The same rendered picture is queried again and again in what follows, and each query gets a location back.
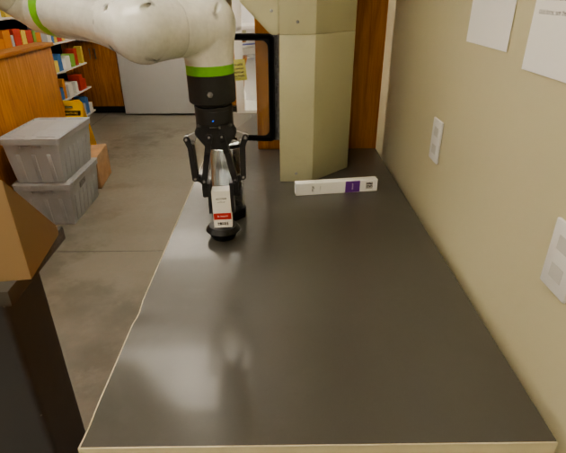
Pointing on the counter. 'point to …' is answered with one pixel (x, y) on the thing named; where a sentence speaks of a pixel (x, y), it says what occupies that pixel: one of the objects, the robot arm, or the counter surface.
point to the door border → (269, 80)
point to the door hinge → (278, 84)
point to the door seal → (269, 83)
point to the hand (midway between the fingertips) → (221, 196)
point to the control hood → (265, 13)
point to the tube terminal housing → (315, 86)
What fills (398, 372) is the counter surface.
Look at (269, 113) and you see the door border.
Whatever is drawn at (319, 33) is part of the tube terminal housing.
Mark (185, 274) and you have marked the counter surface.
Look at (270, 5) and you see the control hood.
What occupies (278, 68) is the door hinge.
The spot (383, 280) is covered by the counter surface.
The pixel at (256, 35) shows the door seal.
